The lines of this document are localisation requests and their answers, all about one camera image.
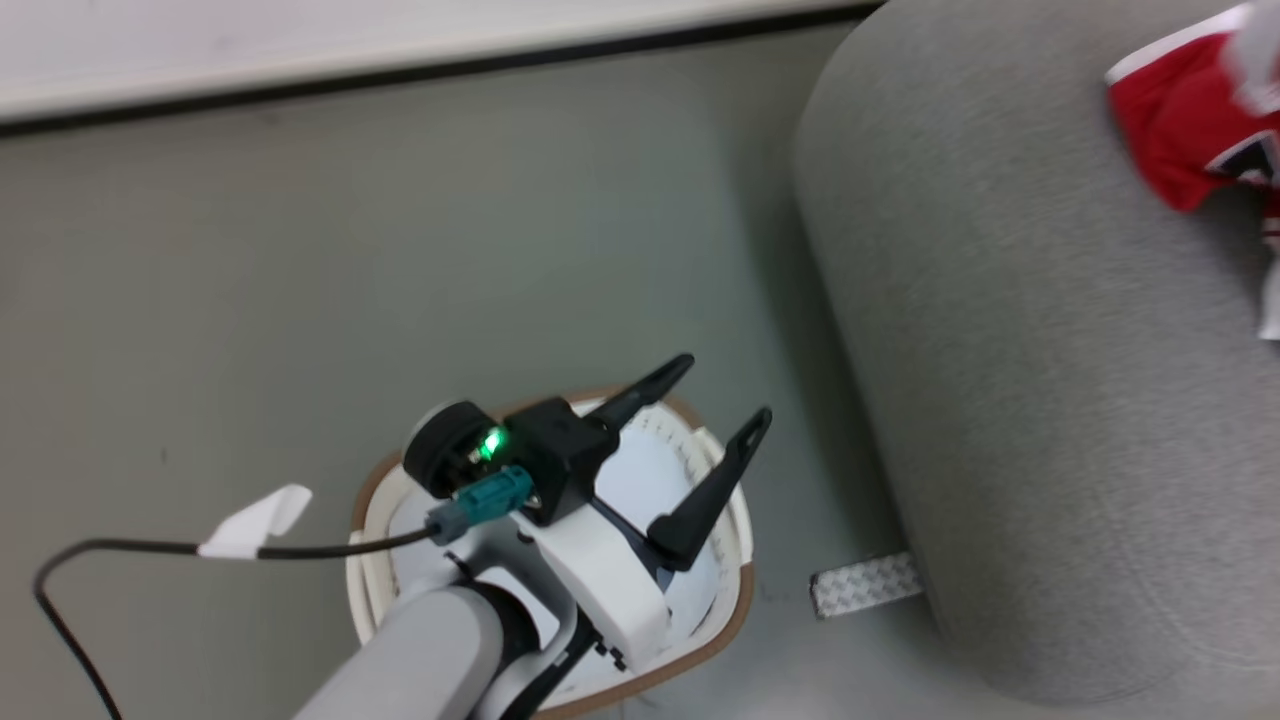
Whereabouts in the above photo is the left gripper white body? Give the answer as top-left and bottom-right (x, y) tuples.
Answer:
(518, 498), (674, 674)

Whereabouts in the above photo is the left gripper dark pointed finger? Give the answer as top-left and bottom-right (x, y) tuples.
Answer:
(588, 352), (697, 432)
(647, 405), (774, 574)

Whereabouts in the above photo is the red jersey with white stripes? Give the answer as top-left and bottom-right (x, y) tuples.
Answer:
(1104, 10), (1280, 251)

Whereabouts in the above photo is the white garment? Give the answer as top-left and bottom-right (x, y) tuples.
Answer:
(1225, 2), (1280, 113)

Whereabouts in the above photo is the grey fabric sofa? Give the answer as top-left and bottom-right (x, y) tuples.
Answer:
(793, 0), (1280, 709)

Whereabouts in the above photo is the white laundry basket brown rim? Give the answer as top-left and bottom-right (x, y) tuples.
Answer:
(345, 387), (755, 720)

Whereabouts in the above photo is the white tape tag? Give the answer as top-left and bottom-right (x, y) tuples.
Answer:
(196, 484), (314, 560)

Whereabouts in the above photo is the white and black baseboard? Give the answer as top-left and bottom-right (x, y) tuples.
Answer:
(0, 0), (887, 139)

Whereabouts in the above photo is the teal cable connector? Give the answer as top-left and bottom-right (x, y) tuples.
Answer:
(427, 465), (535, 547)

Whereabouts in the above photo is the thin black cable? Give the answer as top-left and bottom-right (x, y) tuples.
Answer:
(34, 528), (443, 720)

